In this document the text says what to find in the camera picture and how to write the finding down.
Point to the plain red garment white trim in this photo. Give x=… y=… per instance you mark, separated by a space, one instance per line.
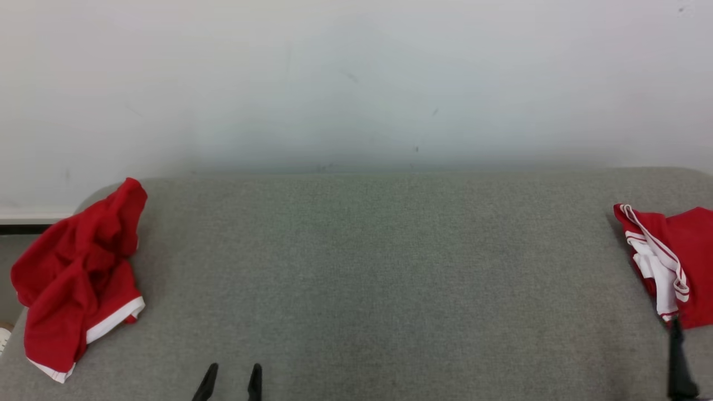
x=72 y=273

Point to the dark baseboard strip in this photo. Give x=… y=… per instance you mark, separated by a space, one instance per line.
x=22 y=229

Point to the red jersey with white panels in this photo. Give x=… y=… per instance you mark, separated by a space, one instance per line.
x=693 y=250

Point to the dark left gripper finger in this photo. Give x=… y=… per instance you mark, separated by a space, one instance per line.
x=207 y=384
x=255 y=387

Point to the small white object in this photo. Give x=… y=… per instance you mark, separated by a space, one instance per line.
x=4 y=340

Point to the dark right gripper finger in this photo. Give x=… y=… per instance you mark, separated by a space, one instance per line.
x=678 y=367

